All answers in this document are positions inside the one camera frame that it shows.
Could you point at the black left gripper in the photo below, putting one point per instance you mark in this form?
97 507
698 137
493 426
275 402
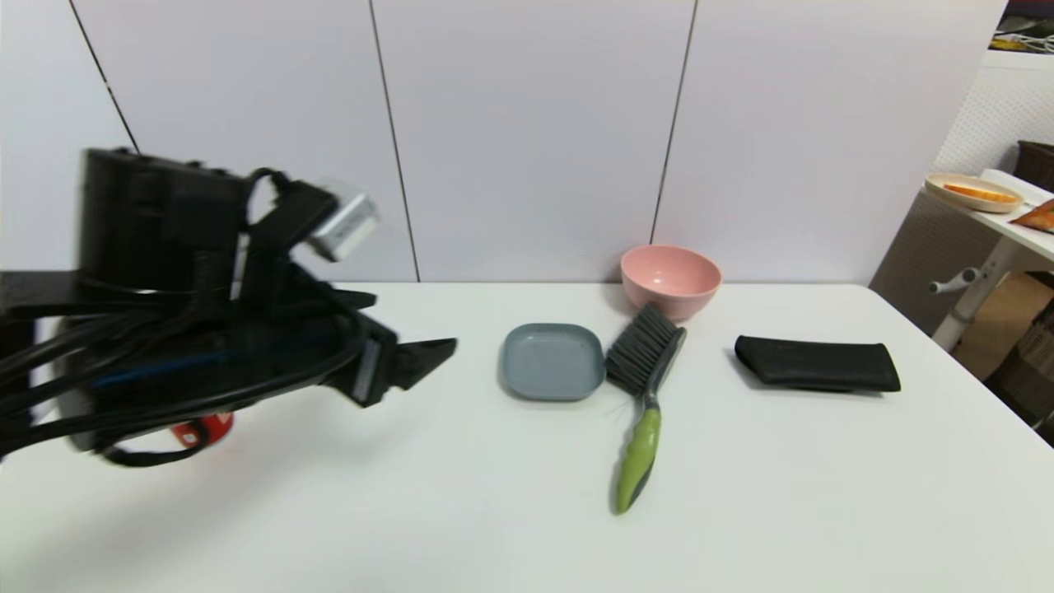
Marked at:
362 362

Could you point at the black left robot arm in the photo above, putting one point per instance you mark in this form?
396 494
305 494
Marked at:
156 239

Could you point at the gray square plate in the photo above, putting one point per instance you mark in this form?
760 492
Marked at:
553 361

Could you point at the red soda can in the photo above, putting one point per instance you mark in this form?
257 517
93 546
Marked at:
206 428

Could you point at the pink bowl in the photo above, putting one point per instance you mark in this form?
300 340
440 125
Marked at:
671 276

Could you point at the black pouch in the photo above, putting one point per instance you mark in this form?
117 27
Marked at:
815 364

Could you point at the beige plate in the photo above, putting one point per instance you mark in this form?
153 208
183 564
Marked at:
936 189

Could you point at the orange food slice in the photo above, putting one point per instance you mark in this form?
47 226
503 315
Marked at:
980 193

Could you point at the cardboard box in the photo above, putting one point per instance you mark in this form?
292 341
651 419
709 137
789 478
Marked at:
1009 317

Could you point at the white side table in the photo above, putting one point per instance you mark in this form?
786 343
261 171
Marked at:
1014 233

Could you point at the orange snack bag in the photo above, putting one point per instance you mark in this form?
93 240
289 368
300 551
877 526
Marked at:
1041 217

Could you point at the dark brown basket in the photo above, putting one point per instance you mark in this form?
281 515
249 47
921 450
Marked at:
1036 165

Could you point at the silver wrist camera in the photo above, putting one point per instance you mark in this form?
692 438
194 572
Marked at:
346 226

